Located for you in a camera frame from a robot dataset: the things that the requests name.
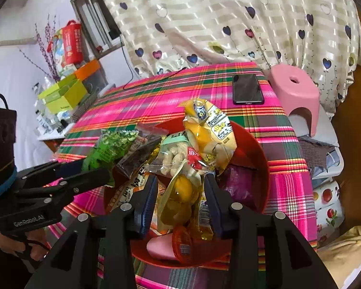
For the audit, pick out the blue white bag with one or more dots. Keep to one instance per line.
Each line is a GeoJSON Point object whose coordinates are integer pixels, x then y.
{"type": "Point", "coordinates": [334, 162]}

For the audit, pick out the wooden wardrobe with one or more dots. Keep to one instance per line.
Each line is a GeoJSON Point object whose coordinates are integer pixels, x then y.
{"type": "Point", "coordinates": [355, 126]}

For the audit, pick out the lime green box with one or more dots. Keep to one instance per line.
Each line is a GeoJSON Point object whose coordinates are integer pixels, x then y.
{"type": "Point", "coordinates": [54, 88]}
{"type": "Point", "coordinates": [66, 102]}

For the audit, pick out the green snack packet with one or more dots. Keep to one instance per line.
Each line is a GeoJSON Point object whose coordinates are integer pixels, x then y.
{"type": "Point", "coordinates": [108, 147]}

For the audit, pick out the red round plastic basin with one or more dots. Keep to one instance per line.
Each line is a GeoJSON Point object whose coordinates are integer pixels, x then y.
{"type": "Point", "coordinates": [252, 162]}

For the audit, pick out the black power adapter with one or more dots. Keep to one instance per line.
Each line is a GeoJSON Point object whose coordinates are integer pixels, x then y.
{"type": "Point", "coordinates": [114, 34]}

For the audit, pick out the red jelly cup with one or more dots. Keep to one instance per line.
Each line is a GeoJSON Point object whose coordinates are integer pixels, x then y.
{"type": "Point", "coordinates": [182, 243]}

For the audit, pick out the purple decorative branches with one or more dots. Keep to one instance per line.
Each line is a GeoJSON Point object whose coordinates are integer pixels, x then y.
{"type": "Point", "coordinates": [49, 57]}

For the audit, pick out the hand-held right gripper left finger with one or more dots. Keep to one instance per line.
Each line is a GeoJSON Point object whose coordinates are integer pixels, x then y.
{"type": "Point", "coordinates": [147, 204]}

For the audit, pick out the yellow chip packet blue print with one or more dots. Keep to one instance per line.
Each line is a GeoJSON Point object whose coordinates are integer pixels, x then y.
{"type": "Point", "coordinates": [210, 138]}

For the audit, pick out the pale yellow cloth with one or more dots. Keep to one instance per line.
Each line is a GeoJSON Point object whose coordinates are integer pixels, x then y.
{"type": "Point", "coordinates": [346, 246]}

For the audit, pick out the white wall pipe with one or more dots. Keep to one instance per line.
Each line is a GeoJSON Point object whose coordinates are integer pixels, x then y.
{"type": "Point", "coordinates": [12, 41]}

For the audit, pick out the pink green plaid tablecloth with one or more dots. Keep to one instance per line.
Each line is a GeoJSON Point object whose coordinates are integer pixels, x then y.
{"type": "Point", "coordinates": [168, 96]}

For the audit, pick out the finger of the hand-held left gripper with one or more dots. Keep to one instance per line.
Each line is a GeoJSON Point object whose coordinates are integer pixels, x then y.
{"type": "Point", "coordinates": [93, 176]}
{"type": "Point", "coordinates": [69, 168]}

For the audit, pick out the black melon seed packet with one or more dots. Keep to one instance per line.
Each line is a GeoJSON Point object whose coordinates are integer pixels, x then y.
{"type": "Point", "coordinates": [135, 159]}

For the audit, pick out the black smartphone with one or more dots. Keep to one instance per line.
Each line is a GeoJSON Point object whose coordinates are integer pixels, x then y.
{"type": "Point", "coordinates": [248, 88]}

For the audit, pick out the purple snack packet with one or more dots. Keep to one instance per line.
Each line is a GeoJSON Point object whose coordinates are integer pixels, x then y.
{"type": "Point", "coordinates": [237, 183]}

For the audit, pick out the dark checked cloth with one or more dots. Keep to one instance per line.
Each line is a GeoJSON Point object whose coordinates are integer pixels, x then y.
{"type": "Point", "coordinates": [316, 156]}

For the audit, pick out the orange box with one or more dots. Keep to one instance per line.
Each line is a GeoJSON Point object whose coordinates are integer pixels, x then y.
{"type": "Point", "coordinates": [88, 69]}

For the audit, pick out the black white striped box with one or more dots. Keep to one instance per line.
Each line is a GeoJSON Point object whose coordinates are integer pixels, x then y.
{"type": "Point", "coordinates": [87, 102]}

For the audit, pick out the clear peanut packet green label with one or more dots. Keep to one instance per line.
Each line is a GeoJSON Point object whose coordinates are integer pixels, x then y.
{"type": "Point", "coordinates": [174, 156]}

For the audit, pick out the red gift bag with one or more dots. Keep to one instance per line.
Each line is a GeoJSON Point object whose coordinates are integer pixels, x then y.
{"type": "Point", "coordinates": [72, 42]}

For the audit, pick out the grey seat pad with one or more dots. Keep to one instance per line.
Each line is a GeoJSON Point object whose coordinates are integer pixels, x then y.
{"type": "Point", "coordinates": [328, 132]}

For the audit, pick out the colourful printed gift box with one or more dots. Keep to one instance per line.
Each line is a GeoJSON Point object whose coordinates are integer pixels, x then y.
{"type": "Point", "coordinates": [57, 51]}

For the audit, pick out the window frame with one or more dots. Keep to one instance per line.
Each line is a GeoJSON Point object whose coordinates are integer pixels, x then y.
{"type": "Point", "coordinates": [90, 18]}

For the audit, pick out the pink plastic stool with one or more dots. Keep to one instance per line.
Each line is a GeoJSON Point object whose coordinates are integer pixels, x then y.
{"type": "Point", "coordinates": [291, 93]}

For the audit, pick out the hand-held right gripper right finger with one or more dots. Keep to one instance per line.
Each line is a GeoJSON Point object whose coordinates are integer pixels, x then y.
{"type": "Point", "coordinates": [212, 204]}

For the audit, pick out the fruit print storage bag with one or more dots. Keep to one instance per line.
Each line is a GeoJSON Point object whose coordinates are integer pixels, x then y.
{"type": "Point", "coordinates": [328, 210]}

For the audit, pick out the white side table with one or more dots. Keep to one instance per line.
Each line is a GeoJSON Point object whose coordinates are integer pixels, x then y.
{"type": "Point", "coordinates": [51, 138]}

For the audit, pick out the clear yellow fruit packet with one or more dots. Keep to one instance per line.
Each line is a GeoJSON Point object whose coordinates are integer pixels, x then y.
{"type": "Point", "coordinates": [180, 189]}

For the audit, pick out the cream heart print curtain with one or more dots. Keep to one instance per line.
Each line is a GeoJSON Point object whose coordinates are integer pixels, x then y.
{"type": "Point", "coordinates": [228, 6]}

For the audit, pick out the clear plastic storage box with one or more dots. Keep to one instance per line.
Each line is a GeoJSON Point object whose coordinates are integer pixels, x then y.
{"type": "Point", "coordinates": [97, 81]}

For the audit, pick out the orange brown snack packet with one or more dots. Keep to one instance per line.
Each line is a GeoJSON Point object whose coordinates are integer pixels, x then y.
{"type": "Point", "coordinates": [126, 189]}

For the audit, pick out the group of small bottles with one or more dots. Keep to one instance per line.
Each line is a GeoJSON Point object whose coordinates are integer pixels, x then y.
{"type": "Point", "coordinates": [48, 123]}

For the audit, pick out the pink jelly cup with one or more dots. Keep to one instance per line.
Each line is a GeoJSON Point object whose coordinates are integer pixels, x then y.
{"type": "Point", "coordinates": [159, 246]}

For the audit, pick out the person's left hand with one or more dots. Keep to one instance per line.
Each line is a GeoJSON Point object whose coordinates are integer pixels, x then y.
{"type": "Point", "coordinates": [9, 243]}

